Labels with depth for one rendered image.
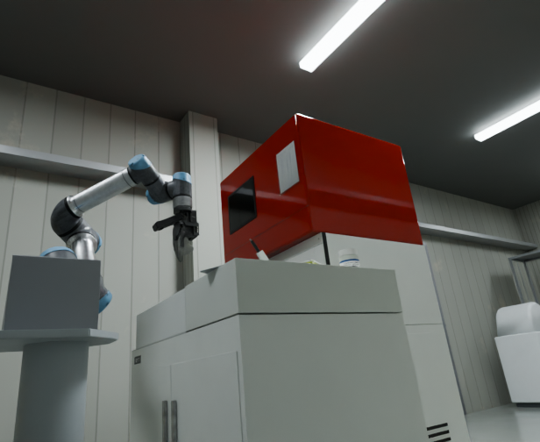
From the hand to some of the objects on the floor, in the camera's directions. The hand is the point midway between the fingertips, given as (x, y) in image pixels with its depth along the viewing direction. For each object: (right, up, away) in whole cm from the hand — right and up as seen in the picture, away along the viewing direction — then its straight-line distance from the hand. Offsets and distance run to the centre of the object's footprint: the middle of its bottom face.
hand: (178, 258), depth 155 cm
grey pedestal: (-25, -93, -75) cm, 122 cm away
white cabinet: (+34, -106, -26) cm, 114 cm away
